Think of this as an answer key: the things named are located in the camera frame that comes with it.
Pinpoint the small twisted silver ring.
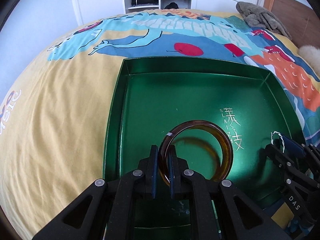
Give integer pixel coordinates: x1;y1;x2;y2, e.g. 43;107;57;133
270;130;286;153

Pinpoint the white fluffy pillow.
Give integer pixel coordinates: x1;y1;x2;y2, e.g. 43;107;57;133
298;45;320;76

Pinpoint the grey-brown crumpled towel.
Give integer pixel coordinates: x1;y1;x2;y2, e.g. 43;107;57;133
235;2;292;40

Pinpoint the amber translucent bangle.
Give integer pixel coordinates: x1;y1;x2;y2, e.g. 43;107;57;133
158;120;234;186

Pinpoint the colourful illustrated bed cover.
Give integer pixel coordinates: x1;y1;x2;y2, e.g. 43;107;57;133
1;9;319;239

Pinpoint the wooden headboard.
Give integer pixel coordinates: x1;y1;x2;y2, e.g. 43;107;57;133
264;0;320;48

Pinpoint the green metallic tray box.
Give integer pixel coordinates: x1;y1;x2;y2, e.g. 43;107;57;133
103;57;304;209

